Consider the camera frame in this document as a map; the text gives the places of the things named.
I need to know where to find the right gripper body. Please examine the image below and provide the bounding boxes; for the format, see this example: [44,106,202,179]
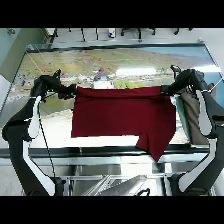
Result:
[161,82,178,98]

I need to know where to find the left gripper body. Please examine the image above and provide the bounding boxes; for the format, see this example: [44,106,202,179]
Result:
[58,83,78,101]

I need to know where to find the red T-shirt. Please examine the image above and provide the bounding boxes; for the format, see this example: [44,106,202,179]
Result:
[70,85,177,163]

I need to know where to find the brown garment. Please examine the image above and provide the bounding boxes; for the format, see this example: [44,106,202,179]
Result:
[179,89,212,146]

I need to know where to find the black office chair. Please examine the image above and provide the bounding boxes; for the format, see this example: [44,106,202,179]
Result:
[120,27,157,41]

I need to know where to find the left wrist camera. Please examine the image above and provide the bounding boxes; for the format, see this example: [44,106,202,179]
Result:
[52,68,63,82]

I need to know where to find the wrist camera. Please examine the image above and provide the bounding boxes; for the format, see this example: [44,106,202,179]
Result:
[52,68,63,82]
[170,64,183,80]

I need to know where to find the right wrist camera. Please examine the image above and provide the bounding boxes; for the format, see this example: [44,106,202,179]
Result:
[170,64,183,80]

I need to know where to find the black cable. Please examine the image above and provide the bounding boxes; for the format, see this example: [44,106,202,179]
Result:
[36,96,58,182]
[134,187,151,197]

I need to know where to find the silver frame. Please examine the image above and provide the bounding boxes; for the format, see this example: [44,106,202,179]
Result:
[0,152,224,197]

